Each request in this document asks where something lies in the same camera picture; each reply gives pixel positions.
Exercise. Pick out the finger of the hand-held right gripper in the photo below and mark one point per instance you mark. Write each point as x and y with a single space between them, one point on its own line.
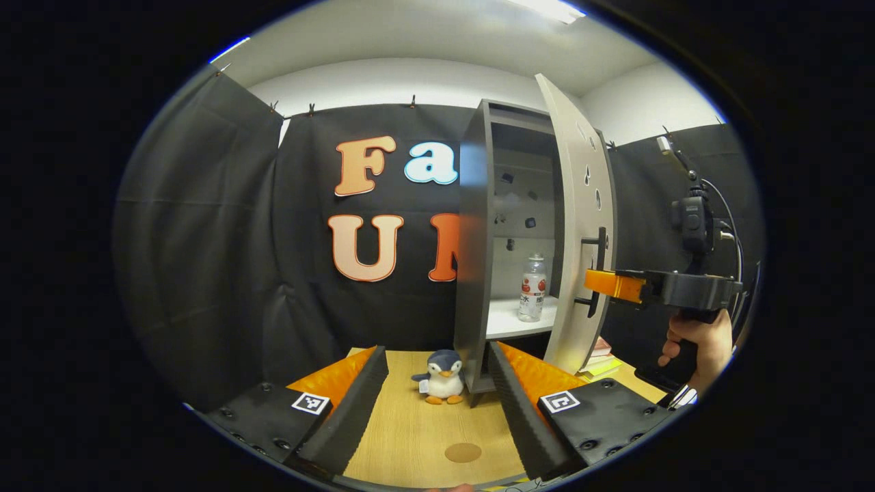
612 283

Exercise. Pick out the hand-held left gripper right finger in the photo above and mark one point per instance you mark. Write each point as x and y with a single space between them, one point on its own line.
516 417

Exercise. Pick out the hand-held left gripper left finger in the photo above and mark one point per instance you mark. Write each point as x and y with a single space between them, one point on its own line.
355 410

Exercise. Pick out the grey cabinet door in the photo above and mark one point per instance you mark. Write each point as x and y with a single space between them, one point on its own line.
574 342

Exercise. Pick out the clear plastic bottle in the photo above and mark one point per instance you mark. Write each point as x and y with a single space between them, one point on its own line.
532 297

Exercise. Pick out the grey cabinet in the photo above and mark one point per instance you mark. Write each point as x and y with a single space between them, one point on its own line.
472 273

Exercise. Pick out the pink book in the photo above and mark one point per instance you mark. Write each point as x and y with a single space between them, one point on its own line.
601 347

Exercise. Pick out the penguin plush toy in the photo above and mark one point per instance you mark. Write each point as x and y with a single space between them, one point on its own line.
443 383

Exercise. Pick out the white flat object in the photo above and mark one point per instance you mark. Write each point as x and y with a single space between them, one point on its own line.
683 398

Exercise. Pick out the black backdrop cloth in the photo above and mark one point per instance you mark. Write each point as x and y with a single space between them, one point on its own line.
205 239

